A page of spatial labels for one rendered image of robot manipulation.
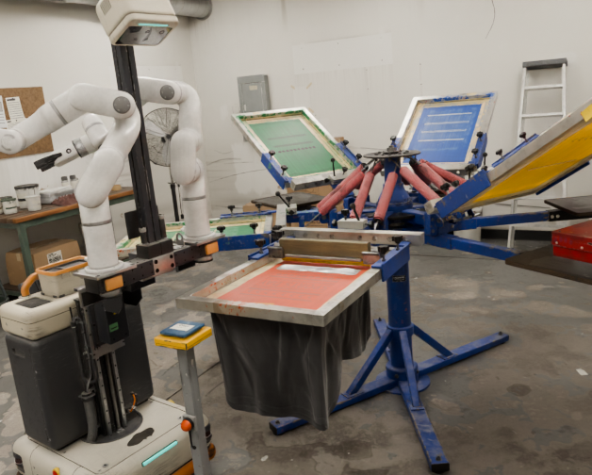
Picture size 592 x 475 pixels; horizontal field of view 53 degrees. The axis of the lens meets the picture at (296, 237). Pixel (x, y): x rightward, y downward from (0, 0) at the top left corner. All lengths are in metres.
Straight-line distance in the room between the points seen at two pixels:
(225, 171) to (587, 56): 4.32
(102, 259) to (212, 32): 5.93
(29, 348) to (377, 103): 4.93
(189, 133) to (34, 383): 1.21
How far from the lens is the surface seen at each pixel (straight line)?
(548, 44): 6.26
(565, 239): 2.23
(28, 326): 2.56
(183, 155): 2.18
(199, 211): 2.28
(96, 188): 1.91
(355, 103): 6.77
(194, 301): 2.07
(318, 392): 2.05
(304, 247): 2.45
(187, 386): 1.96
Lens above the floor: 1.64
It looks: 14 degrees down
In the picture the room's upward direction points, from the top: 5 degrees counter-clockwise
